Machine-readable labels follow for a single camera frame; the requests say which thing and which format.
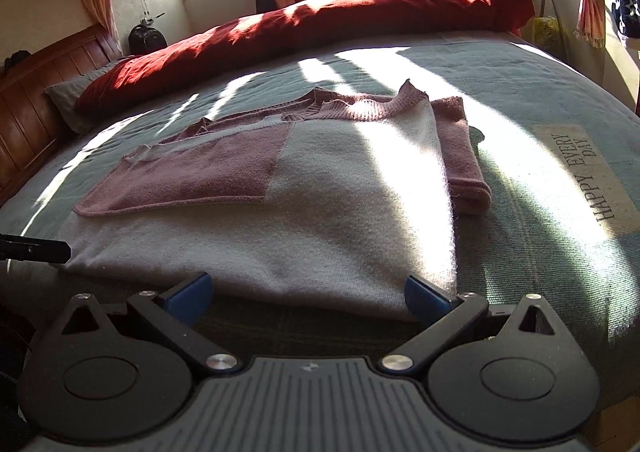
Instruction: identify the yellow plastic bag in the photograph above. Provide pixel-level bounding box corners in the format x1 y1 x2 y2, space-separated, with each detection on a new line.
532 17 566 60

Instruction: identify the right orange curtain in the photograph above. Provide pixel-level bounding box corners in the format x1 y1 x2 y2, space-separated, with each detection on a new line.
576 0 605 49

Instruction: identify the black backpack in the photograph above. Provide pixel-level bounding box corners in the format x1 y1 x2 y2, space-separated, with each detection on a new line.
128 12 168 56

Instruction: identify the wooden headboard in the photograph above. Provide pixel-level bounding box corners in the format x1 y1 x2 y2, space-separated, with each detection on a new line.
0 24 122 202

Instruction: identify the grey pillow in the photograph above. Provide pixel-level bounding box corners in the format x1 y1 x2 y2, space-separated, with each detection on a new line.
43 57 129 135

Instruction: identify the red duvet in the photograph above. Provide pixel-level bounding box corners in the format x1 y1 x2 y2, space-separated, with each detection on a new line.
75 0 535 122

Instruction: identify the pink and white sweater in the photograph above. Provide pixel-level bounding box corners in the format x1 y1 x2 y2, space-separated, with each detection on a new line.
61 83 491 319

